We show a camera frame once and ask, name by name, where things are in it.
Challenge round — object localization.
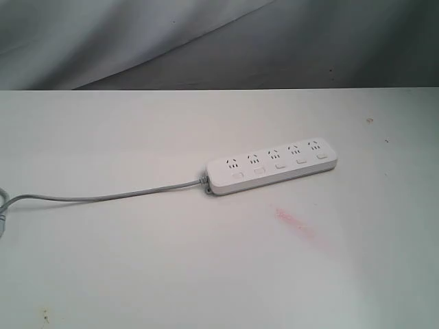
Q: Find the grey backdrop cloth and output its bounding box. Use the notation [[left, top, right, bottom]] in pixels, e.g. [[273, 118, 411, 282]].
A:
[[1, 1, 438, 90]]

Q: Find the white five-outlet power strip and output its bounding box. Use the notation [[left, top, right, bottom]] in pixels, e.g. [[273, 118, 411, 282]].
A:
[[206, 138, 338, 195]]

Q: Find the grey power cord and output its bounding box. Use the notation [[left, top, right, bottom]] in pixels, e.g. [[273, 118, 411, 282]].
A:
[[0, 175, 209, 241]]

